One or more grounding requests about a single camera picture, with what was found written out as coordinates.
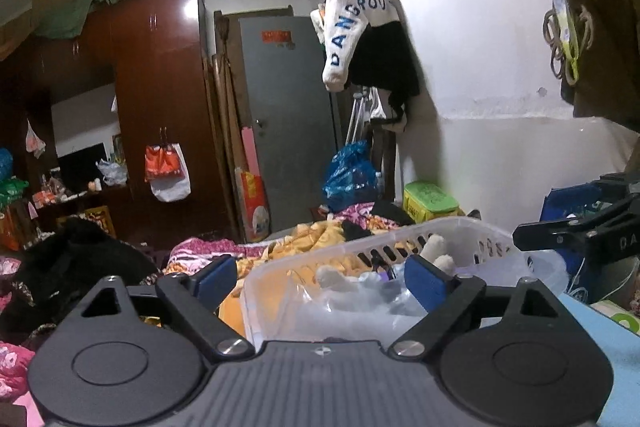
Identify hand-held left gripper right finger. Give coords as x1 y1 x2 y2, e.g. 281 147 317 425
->
387 254 566 362

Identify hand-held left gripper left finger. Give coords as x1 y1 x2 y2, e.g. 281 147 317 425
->
70 256 256 363

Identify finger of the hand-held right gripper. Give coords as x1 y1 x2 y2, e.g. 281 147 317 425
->
513 194 640 265
592 172 640 198

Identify plush doll striped clothes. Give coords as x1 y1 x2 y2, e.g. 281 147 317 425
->
316 234 456 290

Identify white plastic basket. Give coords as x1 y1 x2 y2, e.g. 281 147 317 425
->
239 216 568 348

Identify plastic-wrapped white roll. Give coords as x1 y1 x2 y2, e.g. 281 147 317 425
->
280 272 426 338

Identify blue shopping bag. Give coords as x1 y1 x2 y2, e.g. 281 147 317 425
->
540 184 640 303

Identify floral blanket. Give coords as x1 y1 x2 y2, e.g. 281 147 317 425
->
167 202 416 288

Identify red yellow board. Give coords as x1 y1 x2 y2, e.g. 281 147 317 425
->
235 167 271 243

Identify green box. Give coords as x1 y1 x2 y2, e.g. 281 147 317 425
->
403 181 461 224

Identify white green pack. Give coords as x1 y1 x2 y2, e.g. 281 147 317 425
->
590 299 640 335

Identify olive hanging tote bag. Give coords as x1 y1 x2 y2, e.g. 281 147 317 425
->
555 0 640 132

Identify orange white plastic bag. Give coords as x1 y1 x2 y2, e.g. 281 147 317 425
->
145 143 192 202

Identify pink board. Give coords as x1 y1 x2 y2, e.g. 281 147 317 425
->
241 124 262 178

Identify blue plastic bag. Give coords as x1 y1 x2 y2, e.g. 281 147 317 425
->
322 141 378 200

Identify pile of dark clothes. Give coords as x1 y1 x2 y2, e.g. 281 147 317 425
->
0 219 161 343

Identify black monitor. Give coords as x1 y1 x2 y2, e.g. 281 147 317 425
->
57 143 108 192

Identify grey door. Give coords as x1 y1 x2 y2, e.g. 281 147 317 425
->
239 16 343 233

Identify brown wooden wardrobe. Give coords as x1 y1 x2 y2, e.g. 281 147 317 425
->
0 0 236 248

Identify pink bedsheet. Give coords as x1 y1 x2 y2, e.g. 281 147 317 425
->
0 342 46 427

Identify green plastic bag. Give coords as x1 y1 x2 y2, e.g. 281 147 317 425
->
0 177 31 208

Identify black hanging garment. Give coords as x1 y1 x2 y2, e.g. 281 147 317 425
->
347 24 421 130

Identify pink white hanging bag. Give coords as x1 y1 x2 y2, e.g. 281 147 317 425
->
25 119 47 159

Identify white lettered hoodie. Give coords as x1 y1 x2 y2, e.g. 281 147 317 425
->
310 0 401 92

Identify green cloth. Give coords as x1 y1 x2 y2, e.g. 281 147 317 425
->
35 0 156 38

